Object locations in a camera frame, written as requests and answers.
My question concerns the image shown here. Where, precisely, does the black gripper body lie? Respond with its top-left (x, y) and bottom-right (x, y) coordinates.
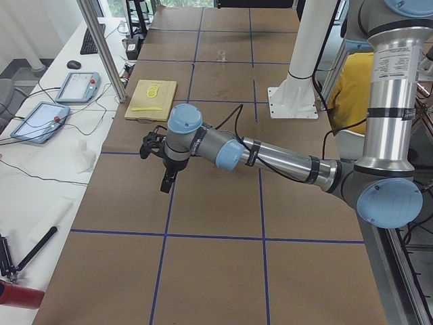
top-left (163, 158), bottom-right (187, 176)

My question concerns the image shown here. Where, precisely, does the clear glass cup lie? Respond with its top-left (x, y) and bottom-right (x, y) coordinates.
top-left (217, 49), bottom-right (227, 62)

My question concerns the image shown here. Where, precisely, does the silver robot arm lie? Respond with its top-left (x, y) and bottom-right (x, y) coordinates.
top-left (160, 1), bottom-right (432, 229)

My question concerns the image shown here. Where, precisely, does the yellow plastic knife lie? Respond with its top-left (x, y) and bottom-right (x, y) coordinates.
top-left (131, 106), bottom-right (163, 112)

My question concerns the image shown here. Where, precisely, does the wooden cutting board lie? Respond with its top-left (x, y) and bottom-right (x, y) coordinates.
top-left (124, 79), bottom-right (177, 122)

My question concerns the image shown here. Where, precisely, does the white crumpled tissue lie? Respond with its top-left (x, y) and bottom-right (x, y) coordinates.
top-left (70, 139), bottom-right (96, 174)

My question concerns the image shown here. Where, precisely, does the far blue teach pendant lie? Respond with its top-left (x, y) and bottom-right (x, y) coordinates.
top-left (55, 72), bottom-right (100, 104)

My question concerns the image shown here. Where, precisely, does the blue teach pendant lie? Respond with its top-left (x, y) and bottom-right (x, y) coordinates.
top-left (55, 72), bottom-right (100, 104)
top-left (10, 102), bottom-right (70, 144)

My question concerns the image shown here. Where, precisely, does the white foam block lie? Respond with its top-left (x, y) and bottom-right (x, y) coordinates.
top-left (28, 197), bottom-right (74, 242)

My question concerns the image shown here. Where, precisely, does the black rod tool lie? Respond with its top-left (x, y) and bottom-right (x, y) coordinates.
top-left (16, 226), bottom-right (58, 272)

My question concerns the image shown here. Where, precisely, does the black power box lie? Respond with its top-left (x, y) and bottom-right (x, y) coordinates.
top-left (125, 35), bottom-right (142, 60)

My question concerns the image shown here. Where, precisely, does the near blue teach pendant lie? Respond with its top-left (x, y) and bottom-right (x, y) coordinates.
top-left (10, 102), bottom-right (70, 144)

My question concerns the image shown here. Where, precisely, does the black computer mouse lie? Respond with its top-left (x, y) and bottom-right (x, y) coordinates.
top-left (66, 60), bottom-right (82, 70)

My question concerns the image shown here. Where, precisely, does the black keyboard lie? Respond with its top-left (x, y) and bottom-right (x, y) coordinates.
top-left (80, 28), bottom-right (98, 55)

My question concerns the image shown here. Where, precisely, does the person in yellow shirt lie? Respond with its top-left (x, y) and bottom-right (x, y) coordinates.
top-left (327, 52), bottom-right (373, 135)

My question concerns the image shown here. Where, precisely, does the red cylinder bottle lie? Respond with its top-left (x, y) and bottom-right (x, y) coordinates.
top-left (1, 280), bottom-right (45, 309)

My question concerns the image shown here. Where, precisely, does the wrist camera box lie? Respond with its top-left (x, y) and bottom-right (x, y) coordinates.
top-left (139, 125), bottom-right (167, 159)

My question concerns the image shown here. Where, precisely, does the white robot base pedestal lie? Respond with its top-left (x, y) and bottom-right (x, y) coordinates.
top-left (268, 0), bottom-right (339, 119)

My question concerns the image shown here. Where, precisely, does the aluminium frame post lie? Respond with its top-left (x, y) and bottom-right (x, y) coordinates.
top-left (76, 0), bottom-right (126, 103)

